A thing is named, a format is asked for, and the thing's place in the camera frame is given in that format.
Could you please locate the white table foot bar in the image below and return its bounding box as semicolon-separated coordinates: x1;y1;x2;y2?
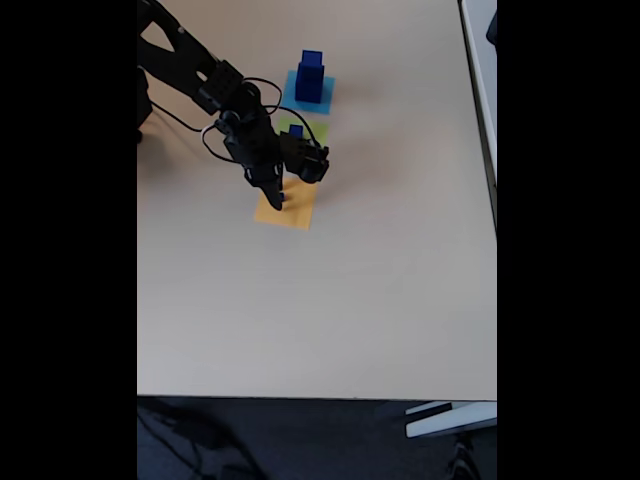
403;400;498;439

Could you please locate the orange paper square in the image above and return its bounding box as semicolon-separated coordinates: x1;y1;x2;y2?
253;174;319;231

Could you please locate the green paper square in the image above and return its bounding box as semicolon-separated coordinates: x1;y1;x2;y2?
273;116;331;151

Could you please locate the large blue cube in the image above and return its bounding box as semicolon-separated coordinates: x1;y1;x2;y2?
294;62;326;105

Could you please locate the black floor cable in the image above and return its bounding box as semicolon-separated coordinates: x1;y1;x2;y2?
137;399;261;480

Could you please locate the blue paper square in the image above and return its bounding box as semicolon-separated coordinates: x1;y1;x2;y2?
279;69;337;116

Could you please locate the medium blue cube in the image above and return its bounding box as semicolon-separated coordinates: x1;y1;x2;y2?
298;49;326;81

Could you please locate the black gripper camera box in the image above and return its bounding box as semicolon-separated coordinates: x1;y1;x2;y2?
298;144;331;184

